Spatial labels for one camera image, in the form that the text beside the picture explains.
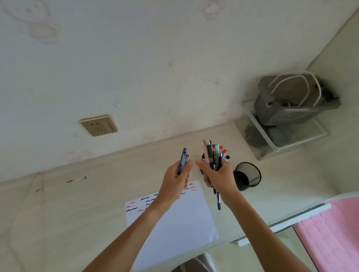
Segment pink mattress sheet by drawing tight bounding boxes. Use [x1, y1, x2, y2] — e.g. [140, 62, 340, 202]
[293, 196, 359, 272]

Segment thin white cable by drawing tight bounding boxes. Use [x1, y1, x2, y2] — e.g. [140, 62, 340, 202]
[268, 71, 322, 108]

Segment blue slim pen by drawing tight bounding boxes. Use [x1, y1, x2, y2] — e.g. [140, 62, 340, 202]
[178, 148, 188, 176]

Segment person's right forearm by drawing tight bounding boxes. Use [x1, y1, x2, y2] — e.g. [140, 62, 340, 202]
[221, 190, 312, 272]

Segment clear acrylic rack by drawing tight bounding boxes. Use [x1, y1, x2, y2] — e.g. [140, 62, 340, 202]
[235, 99, 331, 161]

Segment person's left hand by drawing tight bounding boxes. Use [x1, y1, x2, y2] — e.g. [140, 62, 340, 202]
[160, 160, 194, 208]

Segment pile of assorted pens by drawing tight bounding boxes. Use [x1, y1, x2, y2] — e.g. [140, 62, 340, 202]
[212, 145, 231, 163]

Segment person's right hand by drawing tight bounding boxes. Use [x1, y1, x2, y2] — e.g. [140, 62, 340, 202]
[195, 160, 239, 203]

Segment black mesh cup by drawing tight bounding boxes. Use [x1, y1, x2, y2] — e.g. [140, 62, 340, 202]
[233, 162, 262, 192]
[199, 152, 232, 176]

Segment gold wall socket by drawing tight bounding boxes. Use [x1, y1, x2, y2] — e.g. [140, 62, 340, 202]
[80, 114, 118, 137]

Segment light wooden table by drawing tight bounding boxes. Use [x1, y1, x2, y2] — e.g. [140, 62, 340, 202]
[0, 119, 359, 272]

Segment paper-wrapped chopsticks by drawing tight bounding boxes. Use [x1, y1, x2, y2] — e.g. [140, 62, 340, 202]
[36, 176, 87, 192]

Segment white paper sheet with squiggles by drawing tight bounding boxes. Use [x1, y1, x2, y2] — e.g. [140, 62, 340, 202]
[125, 180, 219, 271]

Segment person's left forearm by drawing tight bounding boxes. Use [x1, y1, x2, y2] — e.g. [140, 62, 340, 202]
[83, 196, 174, 272]

